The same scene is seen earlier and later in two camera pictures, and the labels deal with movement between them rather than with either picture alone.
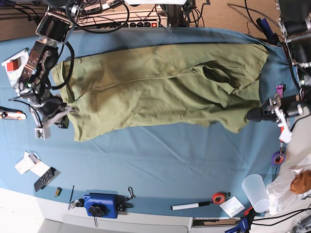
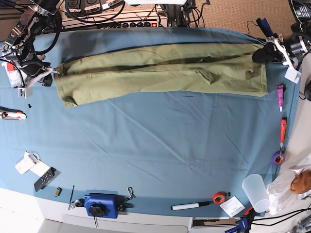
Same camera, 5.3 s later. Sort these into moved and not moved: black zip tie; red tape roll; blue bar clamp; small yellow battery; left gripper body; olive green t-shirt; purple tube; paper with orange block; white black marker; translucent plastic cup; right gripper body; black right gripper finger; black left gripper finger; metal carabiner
Moved: black right gripper finger; left gripper body; right gripper body; olive green t-shirt; black left gripper finger
Not moved: white black marker; metal carabiner; paper with orange block; small yellow battery; blue bar clamp; purple tube; black zip tie; translucent plastic cup; red tape roll
